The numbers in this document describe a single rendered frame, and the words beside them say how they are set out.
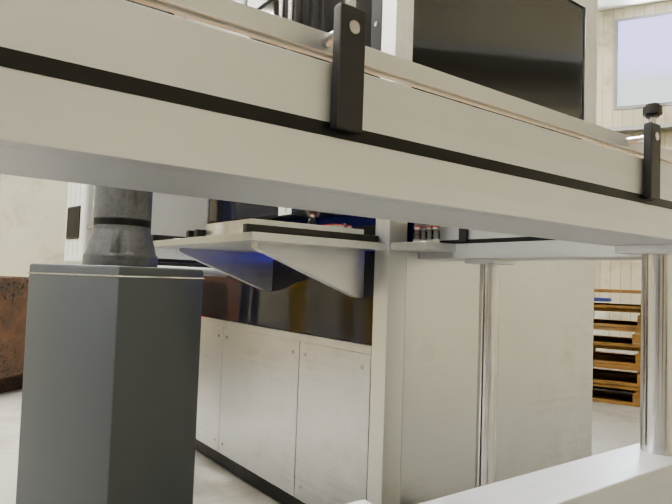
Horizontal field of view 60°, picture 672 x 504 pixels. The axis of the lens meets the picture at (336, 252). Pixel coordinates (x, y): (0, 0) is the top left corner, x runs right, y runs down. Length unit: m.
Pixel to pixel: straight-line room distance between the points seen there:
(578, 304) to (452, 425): 0.73
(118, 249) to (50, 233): 10.70
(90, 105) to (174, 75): 0.05
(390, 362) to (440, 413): 0.25
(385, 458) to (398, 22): 1.16
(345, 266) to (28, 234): 10.33
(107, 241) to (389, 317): 0.73
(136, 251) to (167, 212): 1.08
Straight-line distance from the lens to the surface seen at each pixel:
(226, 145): 0.39
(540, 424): 2.12
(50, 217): 11.97
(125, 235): 1.28
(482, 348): 1.53
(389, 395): 1.59
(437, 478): 1.78
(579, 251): 1.33
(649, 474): 0.88
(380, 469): 1.64
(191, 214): 2.39
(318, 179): 0.42
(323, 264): 1.55
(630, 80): 10.20
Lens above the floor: 0.78
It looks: 3 degrees up
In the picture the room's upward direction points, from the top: 2 degrees clockwise
